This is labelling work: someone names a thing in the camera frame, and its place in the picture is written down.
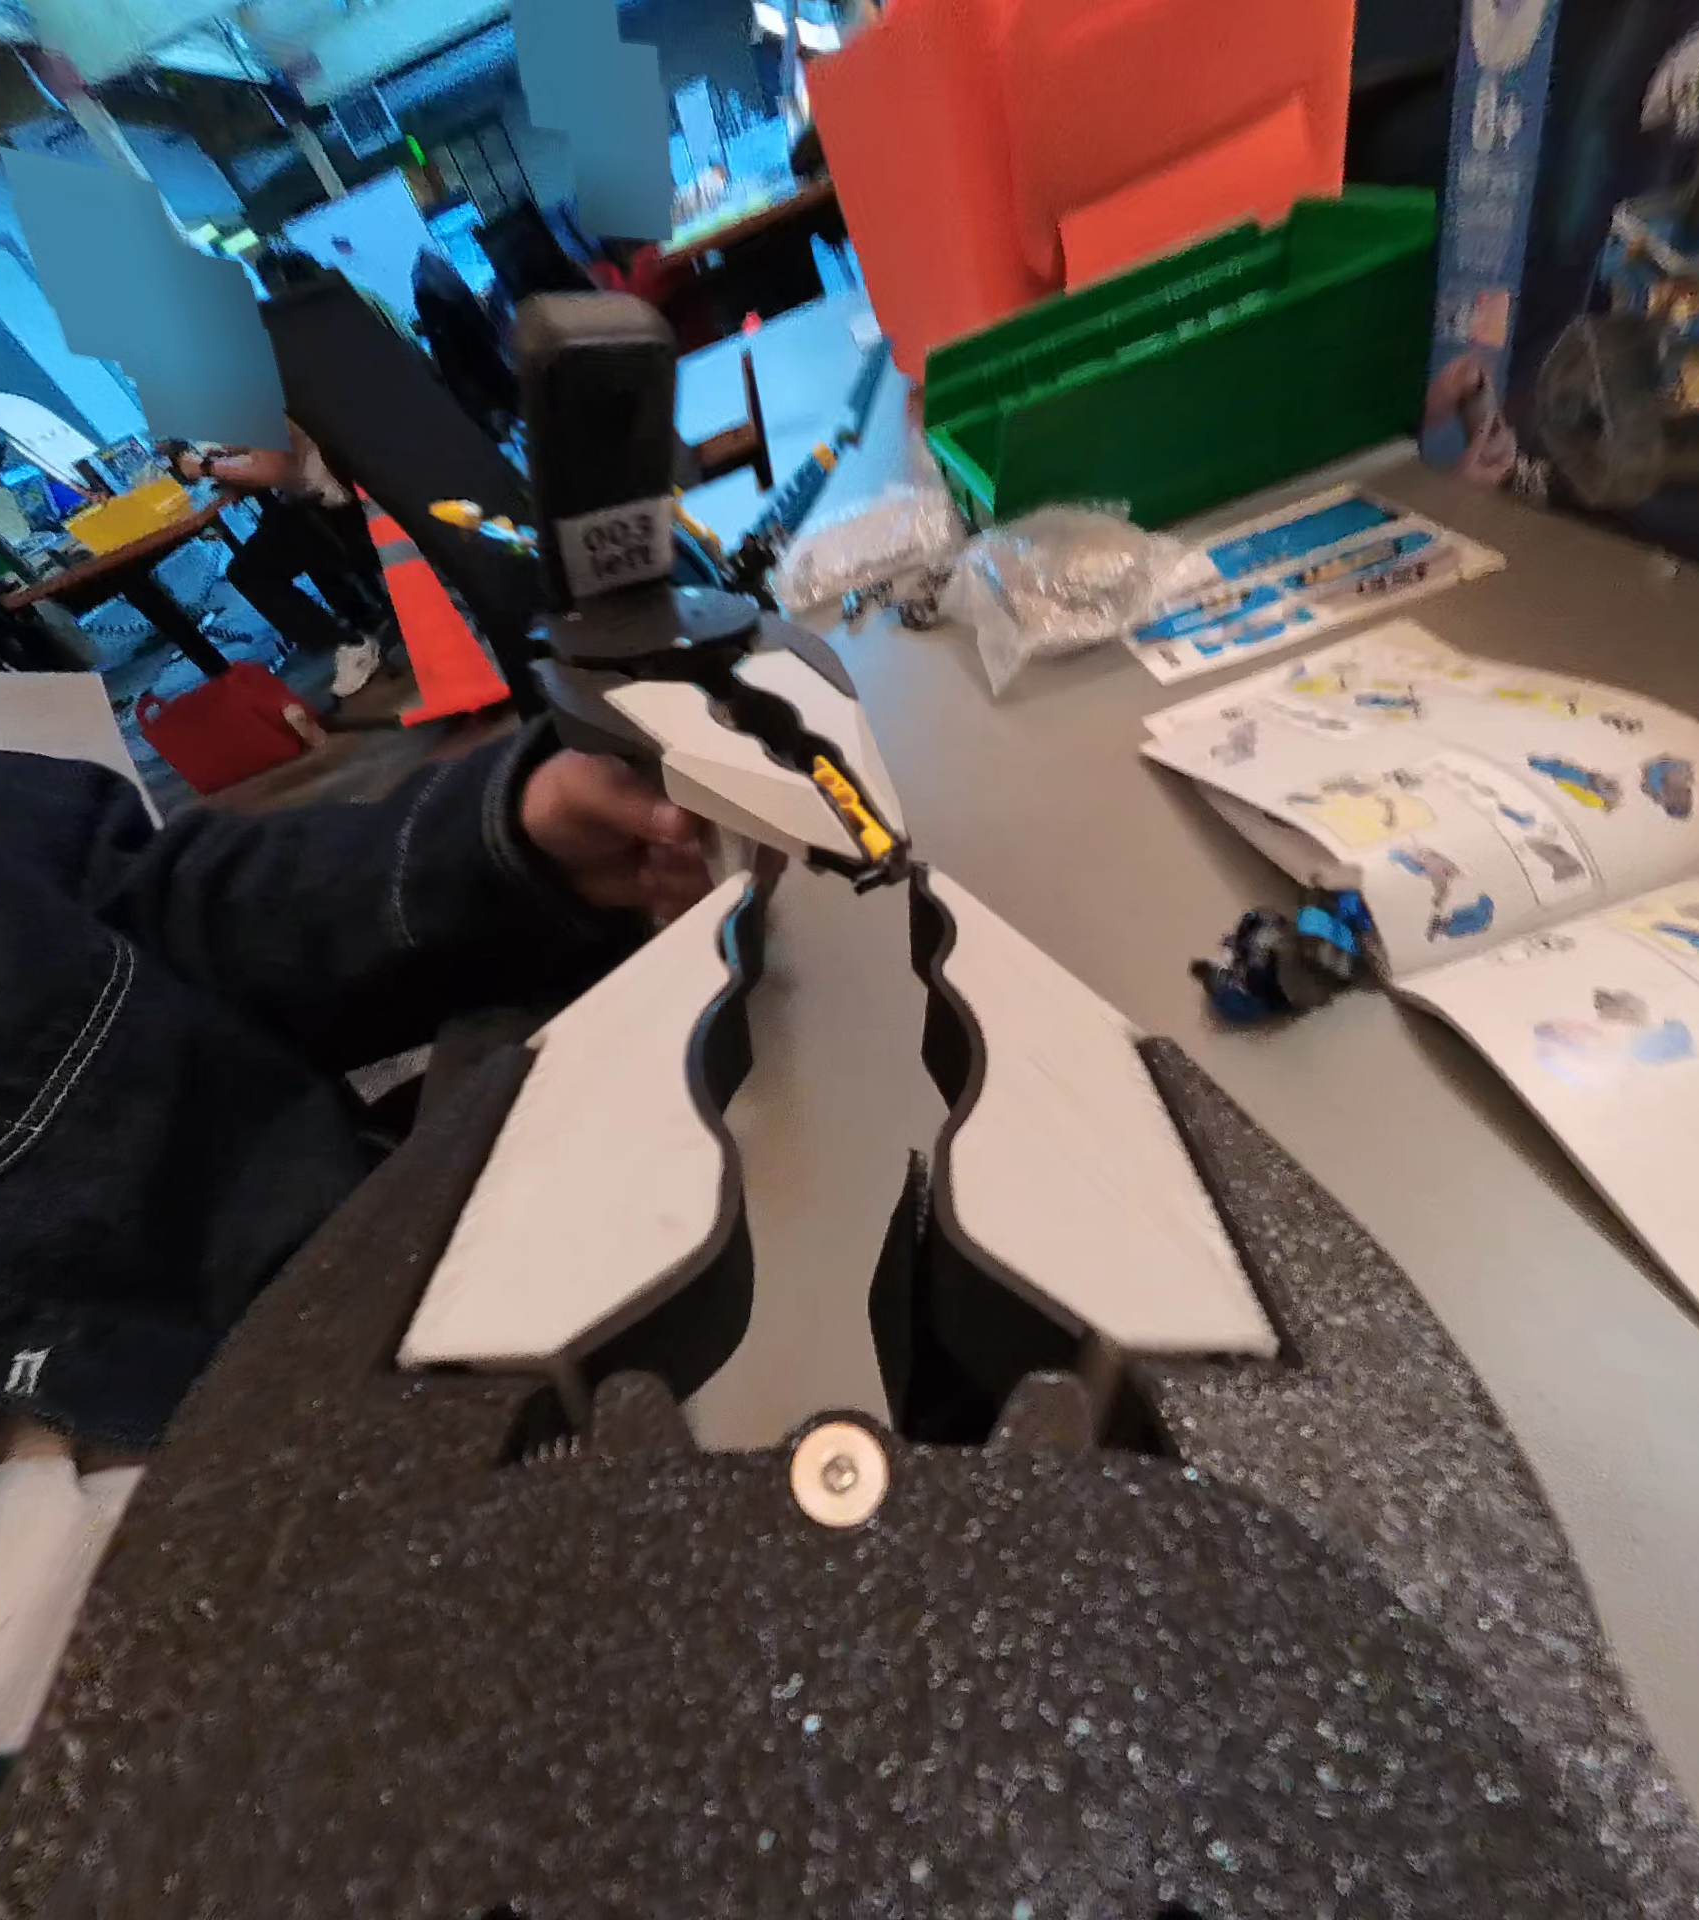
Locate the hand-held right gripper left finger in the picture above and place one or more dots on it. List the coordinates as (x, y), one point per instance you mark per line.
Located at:
(581, 1184)

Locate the grey desk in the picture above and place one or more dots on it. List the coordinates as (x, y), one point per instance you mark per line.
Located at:
(1390, 1275)

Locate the clear plastic bag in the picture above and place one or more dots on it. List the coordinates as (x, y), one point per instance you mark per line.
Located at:
(1044, 585)

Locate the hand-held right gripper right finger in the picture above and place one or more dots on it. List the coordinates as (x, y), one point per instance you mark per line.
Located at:
(1104, 1200)

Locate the blue robot sticker sheet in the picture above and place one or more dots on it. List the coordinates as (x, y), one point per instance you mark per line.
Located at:
(1314, 579)

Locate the person's left hand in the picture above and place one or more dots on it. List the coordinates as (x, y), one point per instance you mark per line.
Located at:
(611, 824)

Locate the blue tracked toy assembly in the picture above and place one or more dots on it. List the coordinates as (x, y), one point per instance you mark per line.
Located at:
(1292, 952)

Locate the black slanted board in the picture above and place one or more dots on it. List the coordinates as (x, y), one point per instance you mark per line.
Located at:
(369, 435)

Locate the red cloth bag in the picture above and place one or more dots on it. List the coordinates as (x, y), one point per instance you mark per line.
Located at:
(227, 729)

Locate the green plastic bin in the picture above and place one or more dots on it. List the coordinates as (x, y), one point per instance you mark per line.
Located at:
(1194, 374)

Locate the open instruction booklet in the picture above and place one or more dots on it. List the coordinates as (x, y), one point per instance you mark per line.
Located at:
(1540, 841)

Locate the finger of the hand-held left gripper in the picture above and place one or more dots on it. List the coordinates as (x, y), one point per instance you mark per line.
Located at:
(730, 780)
(842, 721)

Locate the orange plastic case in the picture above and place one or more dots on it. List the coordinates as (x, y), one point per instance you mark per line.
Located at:
(970, 150)

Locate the yellow plastic bin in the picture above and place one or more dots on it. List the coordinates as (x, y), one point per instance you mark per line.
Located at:
(129, 515)

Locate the yellow building piece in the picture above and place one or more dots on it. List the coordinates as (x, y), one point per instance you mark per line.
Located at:
(850, 802)

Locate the toy robot kit box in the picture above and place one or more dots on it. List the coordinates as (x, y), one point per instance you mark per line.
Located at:
(1660, 270)

